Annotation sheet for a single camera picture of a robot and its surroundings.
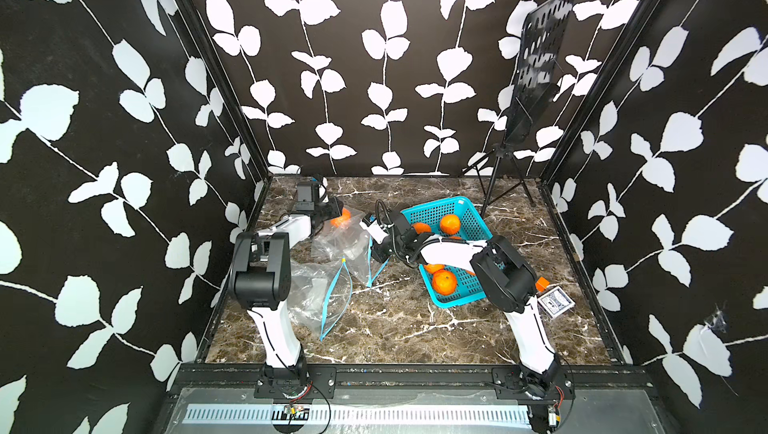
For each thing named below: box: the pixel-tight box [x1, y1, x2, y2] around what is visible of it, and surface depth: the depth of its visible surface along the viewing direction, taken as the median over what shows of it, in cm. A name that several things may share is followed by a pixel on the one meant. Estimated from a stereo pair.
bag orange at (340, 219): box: [330, 208, 351, 228], surface depth 101 cm
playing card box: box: [537, 286, 576, 318], surface depth 88 cm
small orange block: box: [535, 276, 551, 292], surface depth 92 cm
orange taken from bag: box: [432, 269, 456, 296], surface depth 87 cm
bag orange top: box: [440, 214, 461, 235], surface depth 103 cm
